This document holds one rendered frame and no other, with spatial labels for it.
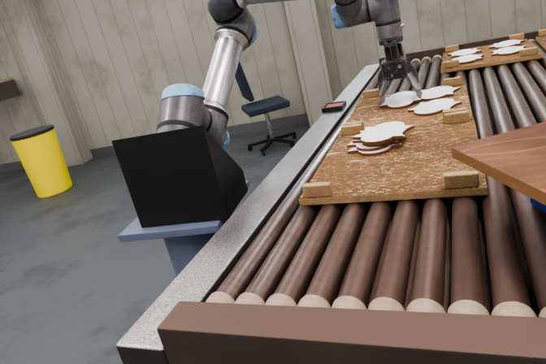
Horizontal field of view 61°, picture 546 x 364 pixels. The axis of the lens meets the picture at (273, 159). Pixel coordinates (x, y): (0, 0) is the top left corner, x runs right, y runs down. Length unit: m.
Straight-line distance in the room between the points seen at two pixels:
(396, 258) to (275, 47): 4.56
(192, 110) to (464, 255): 0.78
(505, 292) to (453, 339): 0.14
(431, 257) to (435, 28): 4.43
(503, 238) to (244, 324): 0.40
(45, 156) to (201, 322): 4.67
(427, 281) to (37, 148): 4.78
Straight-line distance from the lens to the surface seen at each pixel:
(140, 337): 0.72
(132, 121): 6.04
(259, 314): 0.61
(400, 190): 0.90
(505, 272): 0.69
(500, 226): 0.79
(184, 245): 1.21
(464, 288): 0.66
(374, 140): 1.09
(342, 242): 0.79
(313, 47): 4.87
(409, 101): 1.49
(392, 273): 0.69
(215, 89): 1.41
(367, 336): 0.55
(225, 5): 1.48
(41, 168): 5.26
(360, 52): 5.07
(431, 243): 0.75
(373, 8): 1.43
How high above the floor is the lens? 1.31
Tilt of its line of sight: 18 degrees down
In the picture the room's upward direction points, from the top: 13 degrees counter-clockwise
